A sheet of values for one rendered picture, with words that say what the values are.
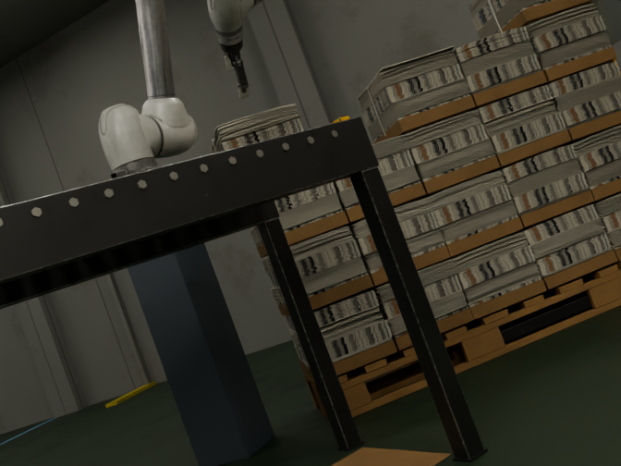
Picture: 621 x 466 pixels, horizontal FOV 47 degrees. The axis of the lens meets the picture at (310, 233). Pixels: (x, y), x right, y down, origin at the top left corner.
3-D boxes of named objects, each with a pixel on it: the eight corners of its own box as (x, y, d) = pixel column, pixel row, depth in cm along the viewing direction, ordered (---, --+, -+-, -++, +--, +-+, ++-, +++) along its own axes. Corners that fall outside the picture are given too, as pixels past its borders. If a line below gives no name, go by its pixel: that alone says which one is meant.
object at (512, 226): (301, 372, 271) (255, 247, 273) (566, 266, 292) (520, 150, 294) (318, 384, 234) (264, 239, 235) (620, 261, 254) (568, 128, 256)
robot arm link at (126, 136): (102, 177, 248) (80, 117, 249) (142, 170, 262) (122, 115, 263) (129, 159, 238) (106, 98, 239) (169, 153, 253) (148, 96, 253)
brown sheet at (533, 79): (441, 130, 289) (437, 120, 289) (504, 109, 294) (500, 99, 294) (477, 105, 252) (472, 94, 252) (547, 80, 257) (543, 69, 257)
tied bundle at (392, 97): (376, 155, 284) (356, 102, 285) (442, 132, 289) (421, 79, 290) (402, 133, 247) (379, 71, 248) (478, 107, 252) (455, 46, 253)
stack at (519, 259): (314, 409, 271) (238, 203, 274) (578, 300, 292) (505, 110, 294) (333, 426, 233) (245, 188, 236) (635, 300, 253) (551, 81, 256)
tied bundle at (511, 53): (441, 132, 289) (420, 79, 290) (505, 110, 294) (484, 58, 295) (476, 108, 252) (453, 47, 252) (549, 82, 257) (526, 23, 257)
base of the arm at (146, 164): (95, 192, 241) (90, 177, 241) (135, 189, 261) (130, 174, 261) (136, 172, 234) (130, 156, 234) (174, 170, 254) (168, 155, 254)
